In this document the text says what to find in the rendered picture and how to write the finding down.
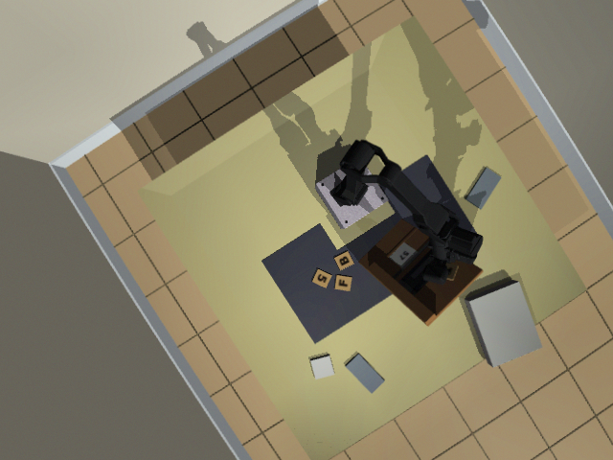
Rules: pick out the tan letter tile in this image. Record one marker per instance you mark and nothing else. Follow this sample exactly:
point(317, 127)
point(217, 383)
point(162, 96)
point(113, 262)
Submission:
point(453, 271)
point(343, 282)
point(321, 278)
point(344, 260)

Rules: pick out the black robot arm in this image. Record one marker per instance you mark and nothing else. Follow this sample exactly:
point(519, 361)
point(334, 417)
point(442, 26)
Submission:
point(430, 217)

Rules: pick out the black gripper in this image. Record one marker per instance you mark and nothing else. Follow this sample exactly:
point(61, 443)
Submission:
point(438, 273)

